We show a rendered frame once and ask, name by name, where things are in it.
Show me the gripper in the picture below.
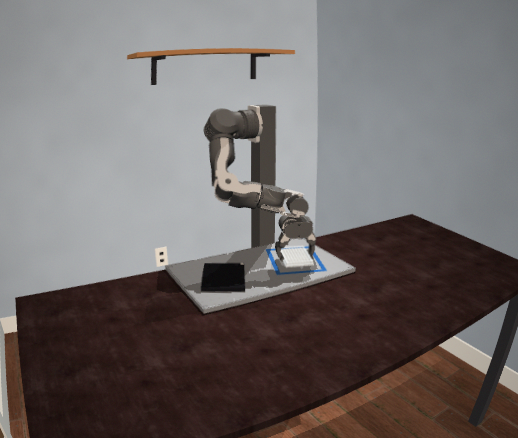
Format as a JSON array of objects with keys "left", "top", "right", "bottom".
[{"left": 275, "top": 215, "right": 316, "bottom": 261}]

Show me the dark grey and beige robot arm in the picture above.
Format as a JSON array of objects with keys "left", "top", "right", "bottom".
[{"left": 204, "top": 105, "right": 309, "bottom": 218}]

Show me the blue tape outline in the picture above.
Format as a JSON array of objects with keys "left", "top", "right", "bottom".
[{"left": 266, "top": 249, "right": 327, "bottom": 275}]

